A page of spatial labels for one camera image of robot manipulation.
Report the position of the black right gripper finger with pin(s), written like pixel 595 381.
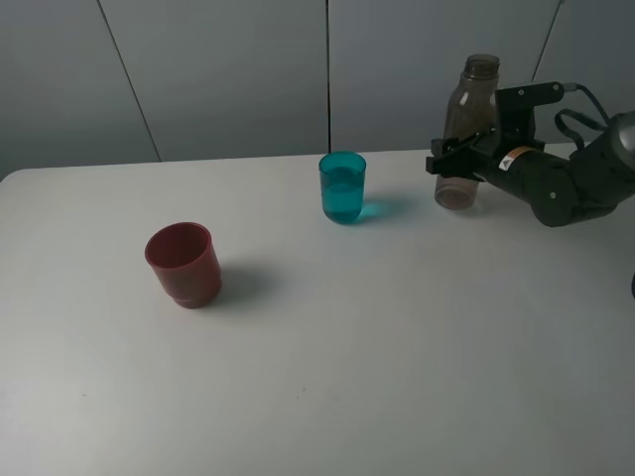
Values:
pixel 454 158

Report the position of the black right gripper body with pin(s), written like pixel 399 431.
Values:
pixel 538 178

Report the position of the smoky transparent water bottle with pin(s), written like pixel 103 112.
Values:
pixel 471 108

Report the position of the teal transparent plastic cup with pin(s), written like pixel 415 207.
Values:
pixel 342 180

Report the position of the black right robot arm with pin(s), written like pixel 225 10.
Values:
pixel 589 184

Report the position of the red plastic cup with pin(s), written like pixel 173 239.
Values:
pixel 183 259

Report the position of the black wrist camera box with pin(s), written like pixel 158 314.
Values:
pixel 516 106

